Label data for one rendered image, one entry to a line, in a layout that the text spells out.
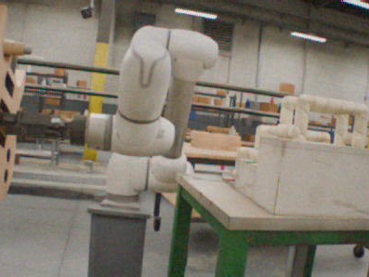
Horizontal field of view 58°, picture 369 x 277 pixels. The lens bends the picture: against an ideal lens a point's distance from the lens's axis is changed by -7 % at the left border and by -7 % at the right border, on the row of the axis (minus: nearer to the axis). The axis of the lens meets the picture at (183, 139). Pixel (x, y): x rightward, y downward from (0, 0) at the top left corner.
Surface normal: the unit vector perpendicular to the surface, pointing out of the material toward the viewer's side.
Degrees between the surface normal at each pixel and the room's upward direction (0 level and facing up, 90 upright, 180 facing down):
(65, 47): 90
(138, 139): 120
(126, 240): 90
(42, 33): 90
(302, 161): 90
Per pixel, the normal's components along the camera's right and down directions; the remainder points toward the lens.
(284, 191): 0.15, 0.07
